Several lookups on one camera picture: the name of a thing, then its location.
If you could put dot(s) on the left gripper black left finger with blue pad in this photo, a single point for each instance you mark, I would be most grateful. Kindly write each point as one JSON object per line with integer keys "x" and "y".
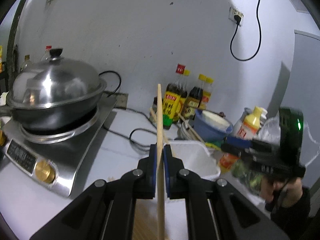
{"x": 105, "y": 210}

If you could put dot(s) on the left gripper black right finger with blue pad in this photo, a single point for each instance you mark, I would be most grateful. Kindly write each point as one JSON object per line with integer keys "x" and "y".
{"x": 215, "y": 209}

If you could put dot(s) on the person right hand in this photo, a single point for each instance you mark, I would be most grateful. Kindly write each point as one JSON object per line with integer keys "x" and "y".
{"x": 291, "y": 191}

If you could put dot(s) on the bag of green vegetables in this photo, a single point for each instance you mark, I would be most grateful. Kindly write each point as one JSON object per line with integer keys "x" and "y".
{"x": 270, "y": 133}

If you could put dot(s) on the yellow orange squeeze bottle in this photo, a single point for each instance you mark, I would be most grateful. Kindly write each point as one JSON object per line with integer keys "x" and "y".
{"x": 245, "y": 129}

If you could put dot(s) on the white perforated utensil basket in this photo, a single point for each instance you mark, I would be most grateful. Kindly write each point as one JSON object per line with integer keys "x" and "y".
{"x": 191, "y": 158}

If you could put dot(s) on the silver induction cooker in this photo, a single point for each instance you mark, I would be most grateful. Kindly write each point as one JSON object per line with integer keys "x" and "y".
{"x": 54, "y": 160}

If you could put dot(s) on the white bowl inside blue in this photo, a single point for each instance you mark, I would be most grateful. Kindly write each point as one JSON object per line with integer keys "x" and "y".
{"x": 215, "y": 120}

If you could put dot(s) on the light yellow cap bottle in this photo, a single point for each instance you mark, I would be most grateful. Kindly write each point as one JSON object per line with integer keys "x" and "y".
{"x": 207, "y": 91}

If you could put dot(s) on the black wok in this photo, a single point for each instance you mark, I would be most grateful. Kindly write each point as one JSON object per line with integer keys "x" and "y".
{"x": 54, "y": 118}

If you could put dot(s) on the yellow cap dark sauce bottle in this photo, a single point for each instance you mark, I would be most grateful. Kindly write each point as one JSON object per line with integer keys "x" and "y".
{"x": 194, "y": 98}

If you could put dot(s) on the red cap sauce bottle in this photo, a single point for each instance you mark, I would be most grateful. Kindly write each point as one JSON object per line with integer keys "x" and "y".
{"x": 172, "y": 97}

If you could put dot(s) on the steel dome wok lid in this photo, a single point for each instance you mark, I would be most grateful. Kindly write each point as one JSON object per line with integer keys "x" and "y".
{"x": 54, "y": 82}

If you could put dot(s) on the clear bottle red cap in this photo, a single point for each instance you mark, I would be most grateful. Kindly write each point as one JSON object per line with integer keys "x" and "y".
{"x": 46, "y": 53}

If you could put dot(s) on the small clear oil bottle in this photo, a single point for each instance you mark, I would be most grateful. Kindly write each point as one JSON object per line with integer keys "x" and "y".
{"x": 26, "y": 63}

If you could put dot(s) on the white wall socket with plug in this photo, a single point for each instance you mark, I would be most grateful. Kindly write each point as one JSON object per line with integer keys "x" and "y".
{"x": 235, "y": 16}

